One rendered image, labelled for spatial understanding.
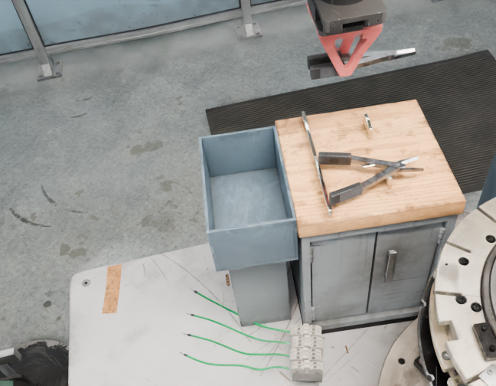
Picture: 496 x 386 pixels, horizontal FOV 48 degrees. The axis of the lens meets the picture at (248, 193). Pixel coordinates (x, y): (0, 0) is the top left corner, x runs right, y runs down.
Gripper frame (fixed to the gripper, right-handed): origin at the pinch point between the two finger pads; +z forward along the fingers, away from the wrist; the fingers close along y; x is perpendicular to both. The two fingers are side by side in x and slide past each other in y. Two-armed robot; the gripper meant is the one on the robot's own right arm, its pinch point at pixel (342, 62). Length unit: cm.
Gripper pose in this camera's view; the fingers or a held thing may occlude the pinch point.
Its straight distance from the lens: 68.5
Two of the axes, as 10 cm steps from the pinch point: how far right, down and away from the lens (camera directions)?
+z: 1.1, 6.5, 7.6
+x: 9.9, -1.7, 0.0
